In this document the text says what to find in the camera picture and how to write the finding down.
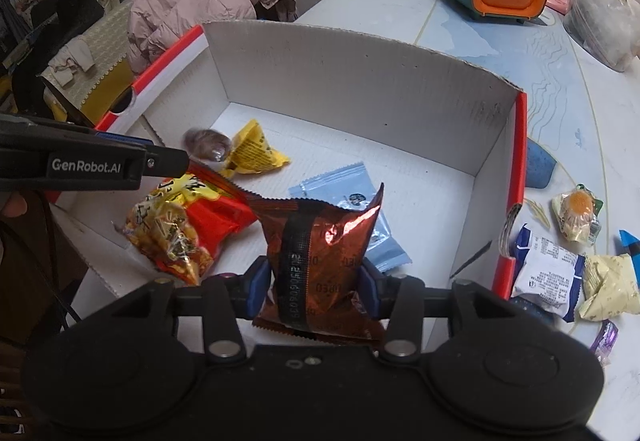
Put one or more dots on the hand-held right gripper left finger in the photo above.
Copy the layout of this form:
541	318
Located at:
257	286

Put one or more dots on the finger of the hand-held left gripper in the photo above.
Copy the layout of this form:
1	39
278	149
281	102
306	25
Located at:
167	160
122	138

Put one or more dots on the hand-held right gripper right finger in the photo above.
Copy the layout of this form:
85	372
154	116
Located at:
370	286

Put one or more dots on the small brown candy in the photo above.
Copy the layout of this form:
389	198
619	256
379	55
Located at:
205	143

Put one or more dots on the reddish brown foil packet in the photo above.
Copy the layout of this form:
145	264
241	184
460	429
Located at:
320	246

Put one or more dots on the red yellow snack bag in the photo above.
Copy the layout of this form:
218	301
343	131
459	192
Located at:
185	226

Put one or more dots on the yellow triangular snack packet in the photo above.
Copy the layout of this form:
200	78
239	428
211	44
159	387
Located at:
257	153

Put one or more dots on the light blue packet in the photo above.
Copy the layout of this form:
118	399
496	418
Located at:
340	186

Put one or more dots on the blue white snack packet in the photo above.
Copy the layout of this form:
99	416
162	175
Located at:
547	276

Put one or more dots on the red white cardboard box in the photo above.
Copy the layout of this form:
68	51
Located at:
350	86

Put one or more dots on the orange pastry clear packet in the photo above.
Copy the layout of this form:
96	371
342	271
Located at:
577	211

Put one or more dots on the pale yellow snack packet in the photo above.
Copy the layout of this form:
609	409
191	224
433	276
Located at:
612	286

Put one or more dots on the bright blue snack packet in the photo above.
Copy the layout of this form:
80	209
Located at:
631	243

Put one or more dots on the person's left hand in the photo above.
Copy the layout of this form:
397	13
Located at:
12	206

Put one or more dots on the cream cover yellow sofa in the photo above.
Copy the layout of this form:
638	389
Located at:
100	46

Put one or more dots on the beige cloth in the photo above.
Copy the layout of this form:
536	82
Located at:
70	58

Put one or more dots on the black cloth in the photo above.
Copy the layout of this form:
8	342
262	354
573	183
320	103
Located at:
55	21

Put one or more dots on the purple wrapped candy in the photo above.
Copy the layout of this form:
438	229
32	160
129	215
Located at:
606	338

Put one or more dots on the pink flat item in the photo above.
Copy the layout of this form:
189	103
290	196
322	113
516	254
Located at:
559	1

